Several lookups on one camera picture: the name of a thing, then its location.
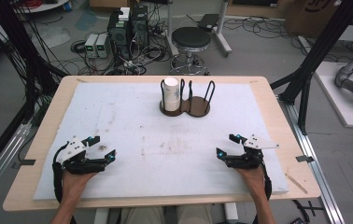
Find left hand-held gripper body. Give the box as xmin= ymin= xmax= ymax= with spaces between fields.
xmin=55 ymin=135 xmax=107 ymax=175

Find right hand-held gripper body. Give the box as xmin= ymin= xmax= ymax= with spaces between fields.
xmin=226 ymin=133 xmax=280 ymax=170

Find person's right hand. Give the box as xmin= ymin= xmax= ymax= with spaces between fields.
xmin=234 ymin=167 xmax=268 ymax=196

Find person's left hand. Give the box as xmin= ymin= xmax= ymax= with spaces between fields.
xmin=62 ymin=169 xmax=100 ymax=196

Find black tape piece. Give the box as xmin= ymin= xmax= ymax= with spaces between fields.
xmin=295 ymin=154 xmax=316 ymax=163
xmin=11 ymin=159 xmax=37 ymax=170

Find thin wooden stick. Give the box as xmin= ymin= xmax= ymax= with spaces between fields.
xmin=284 ymin=173 xmax=309 ymax=195

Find white foam mat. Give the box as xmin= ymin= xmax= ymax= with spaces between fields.
xmin=33 ymin=81 xmax=290 ymax=201

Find white paper cup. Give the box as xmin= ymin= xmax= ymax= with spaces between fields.
xmin=163 ymin=77 xmax=181 ymax=112

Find person's legs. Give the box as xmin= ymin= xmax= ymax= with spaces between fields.
xmin=119 ymin=204 xmax=215 ymax=224

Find grey power supply unit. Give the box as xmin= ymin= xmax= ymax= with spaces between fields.
xmin=95 ymin=33 xmax=111 ymax=60
xmin=84 ymin=33 xmax=100 ymax=59

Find white platform board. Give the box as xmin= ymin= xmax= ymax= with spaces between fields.
xmin=314 ymin=61 xmax=353 ymax=130

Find black computer tower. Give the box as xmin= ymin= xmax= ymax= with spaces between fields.
xmin=106 ymin=8 xmax=133 ymax=61
xmin=130 ymin=5 xmax=150 ymax=50

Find black round stool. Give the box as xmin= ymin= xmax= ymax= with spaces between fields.
xmin=168 ymin=26 xmax=213 ymax=76

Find black flat device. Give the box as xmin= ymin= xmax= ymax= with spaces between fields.
xmin=197 ymin=13 xmax=220 ymax=33

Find small white box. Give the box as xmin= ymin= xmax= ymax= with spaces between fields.
xmin=118 ymin=7 xmax=132 ymax=22

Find brown cardboard box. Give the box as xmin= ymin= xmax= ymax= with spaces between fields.
xmin=285 ymin=0 xmax=348 ymax=39

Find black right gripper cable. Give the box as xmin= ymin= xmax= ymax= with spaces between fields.
xmin=259 ymin=164 xmax=273 ymax=201

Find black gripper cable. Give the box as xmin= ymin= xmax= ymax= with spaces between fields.
xmin=259 ymin=164 xmax=273 ymax=201
xmin=51 ymin=145 xmax=70 ymax=204

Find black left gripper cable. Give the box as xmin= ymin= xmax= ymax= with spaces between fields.
xmin=51 ymin=145 xmax=70 ymax=204

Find dark wooden wire cup holder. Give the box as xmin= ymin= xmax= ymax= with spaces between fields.
xmin=159 ymin=77 xmax=217 ymax=119

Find aluminium rail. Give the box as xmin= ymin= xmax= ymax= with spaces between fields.
xmin=0 ymin=122 xmax=33 ymax=208
xmin=277 ymin=95 xmax=346 ymax=224

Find black metal frame strut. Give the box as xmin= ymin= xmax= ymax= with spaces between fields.
xmin=270 ymin=0 xmax=353 ymax=135

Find black frame post with cables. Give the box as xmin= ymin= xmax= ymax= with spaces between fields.
xmin=0 ymin=0 xmax=68 ymax=125

